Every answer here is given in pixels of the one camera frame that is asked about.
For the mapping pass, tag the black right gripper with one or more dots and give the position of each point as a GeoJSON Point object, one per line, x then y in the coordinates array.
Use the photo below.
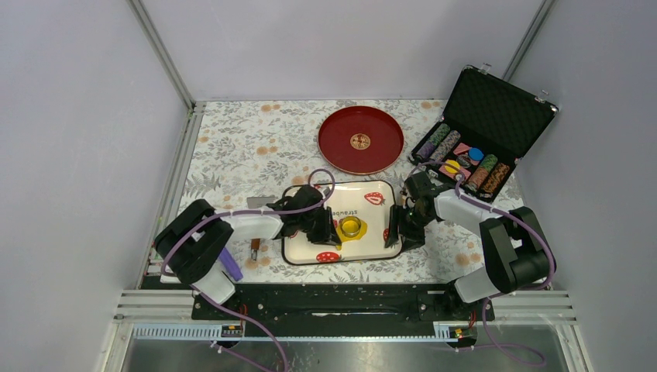
{"type": "Point", "coordinates": [413, 239]}

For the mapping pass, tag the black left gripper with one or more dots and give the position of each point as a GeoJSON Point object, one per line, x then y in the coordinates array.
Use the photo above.
{"type": "Point", "coordinates": [328, 235]}

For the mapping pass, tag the yellow dough piece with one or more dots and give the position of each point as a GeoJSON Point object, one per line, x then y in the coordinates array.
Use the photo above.
{"type": "Point", "coordinates": [345, 239]}

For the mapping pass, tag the clear tape roll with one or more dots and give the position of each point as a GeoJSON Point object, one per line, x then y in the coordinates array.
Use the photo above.
{"type": "Point", "coordinates": [350, 226]}

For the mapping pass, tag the strawberry print rectangular tray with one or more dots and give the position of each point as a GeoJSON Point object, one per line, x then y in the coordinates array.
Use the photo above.
{"type": "Point", "coordinates": [367, 200]}

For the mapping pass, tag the metal scraper wooden handle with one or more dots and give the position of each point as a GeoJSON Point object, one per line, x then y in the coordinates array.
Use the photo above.
{"type": "Point", "coordinates": [253, 203]}

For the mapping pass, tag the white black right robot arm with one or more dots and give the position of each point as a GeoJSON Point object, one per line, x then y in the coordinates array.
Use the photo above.
{"type": "Point", "coordinates": [515, 251]}

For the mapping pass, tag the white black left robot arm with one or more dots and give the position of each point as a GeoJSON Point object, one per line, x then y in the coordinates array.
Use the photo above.
{"type": "Point", "coordinates": [192, 244]}

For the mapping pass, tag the round red lacquer tray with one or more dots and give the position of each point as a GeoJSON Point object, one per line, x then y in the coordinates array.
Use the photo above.
{"type": "Point", "coordinates": [360, 140]}

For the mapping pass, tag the yellow poker chip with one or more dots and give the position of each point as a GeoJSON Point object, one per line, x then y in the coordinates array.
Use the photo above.
{"type": "Point", "coordinates": [452, 167]}

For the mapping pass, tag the purple cylindrical tool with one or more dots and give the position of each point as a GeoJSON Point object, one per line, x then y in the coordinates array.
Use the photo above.
{"type": "Point", "coordinates": [230, 265]}

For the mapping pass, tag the floral tablecloth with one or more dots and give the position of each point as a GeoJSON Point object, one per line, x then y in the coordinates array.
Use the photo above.
{"type": "Point", "coordinates": [251, 149]}

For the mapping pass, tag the blue poker chip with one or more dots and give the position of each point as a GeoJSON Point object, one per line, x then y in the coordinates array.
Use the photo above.
{"type": "Point", "coordinates": [475, 154]}

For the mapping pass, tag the black poker chip case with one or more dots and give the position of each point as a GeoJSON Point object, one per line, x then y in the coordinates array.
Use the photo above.
{"type": "Point", "coordinates": [485, 112]}

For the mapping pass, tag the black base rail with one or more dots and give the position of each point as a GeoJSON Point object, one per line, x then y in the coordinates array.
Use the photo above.
{"type": "Point", "coordinates": [343, 310]}

